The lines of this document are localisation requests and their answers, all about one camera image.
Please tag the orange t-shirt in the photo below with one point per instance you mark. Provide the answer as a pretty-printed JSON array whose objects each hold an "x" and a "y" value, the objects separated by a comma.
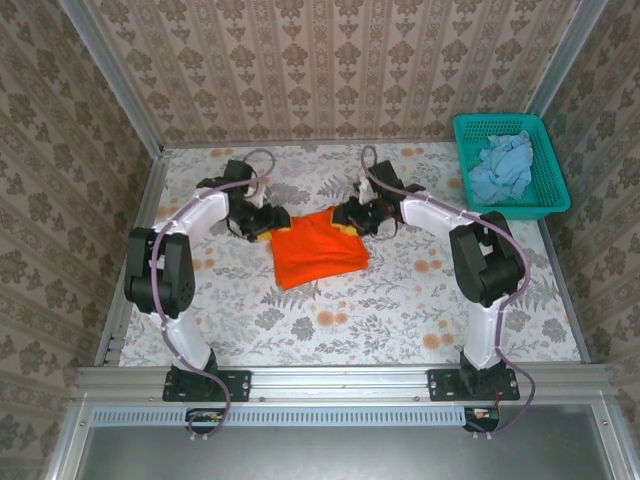
[{"x": 315, "y": 250}]

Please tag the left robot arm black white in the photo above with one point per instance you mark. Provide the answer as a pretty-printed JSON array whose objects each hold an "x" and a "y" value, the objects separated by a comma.
[{"x": 165, "y": 270}]

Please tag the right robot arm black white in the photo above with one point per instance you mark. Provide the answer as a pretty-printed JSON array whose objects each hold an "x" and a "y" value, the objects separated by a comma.
[{"x": 485, "y": 265}]

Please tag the floral patterned table cover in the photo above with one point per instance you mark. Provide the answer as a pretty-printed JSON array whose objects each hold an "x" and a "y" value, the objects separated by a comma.
[{"x": 350, "y": 320}]

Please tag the light blue t-shirt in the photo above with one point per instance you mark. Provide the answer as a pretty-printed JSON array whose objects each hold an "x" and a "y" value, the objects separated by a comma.
[{"x": 502, "y": 170}]

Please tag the teal plastic basket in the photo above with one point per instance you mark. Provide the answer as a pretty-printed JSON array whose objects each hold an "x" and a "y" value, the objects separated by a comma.
[{"x": 515, "y": 212}]

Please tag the grey metal panel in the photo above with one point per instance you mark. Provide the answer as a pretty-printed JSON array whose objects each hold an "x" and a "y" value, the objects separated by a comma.
[{"x": 325, "y": 455}]

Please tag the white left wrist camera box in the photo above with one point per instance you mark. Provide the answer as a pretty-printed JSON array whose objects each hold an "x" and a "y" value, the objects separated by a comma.
[{"x": 257, "y": 197}]

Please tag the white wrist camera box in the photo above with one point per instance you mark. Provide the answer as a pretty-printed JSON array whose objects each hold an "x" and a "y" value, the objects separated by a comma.
[
  {"x": 364, "y": 190},
  {"x": 257, "y": 197}
]

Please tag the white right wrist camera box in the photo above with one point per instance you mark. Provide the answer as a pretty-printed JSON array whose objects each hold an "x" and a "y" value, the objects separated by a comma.
[{"x": 364, "y": 190}]

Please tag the aluminium side rail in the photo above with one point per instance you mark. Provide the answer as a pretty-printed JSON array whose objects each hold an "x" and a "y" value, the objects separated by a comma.
[
  {"x": 566, "y": 300},
  {"x": 151, "y": 190}
]

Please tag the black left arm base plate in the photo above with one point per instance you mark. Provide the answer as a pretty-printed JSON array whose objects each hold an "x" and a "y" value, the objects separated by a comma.
[{"x": 240, "y": 385}]

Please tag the aluminium mounting rail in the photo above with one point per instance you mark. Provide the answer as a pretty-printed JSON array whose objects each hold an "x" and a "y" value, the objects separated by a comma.
[{"x": 340, "y": 382}]

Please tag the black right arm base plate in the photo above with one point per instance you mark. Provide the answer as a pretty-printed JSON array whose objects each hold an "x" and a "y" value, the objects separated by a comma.
[{"x": 437, "y": 385}]

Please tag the aluminium frame post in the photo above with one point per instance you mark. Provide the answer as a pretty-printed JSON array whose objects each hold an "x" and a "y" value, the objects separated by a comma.
[
  {"x": 575, "y": 45},
  {"x": 115, "y": 80}
]

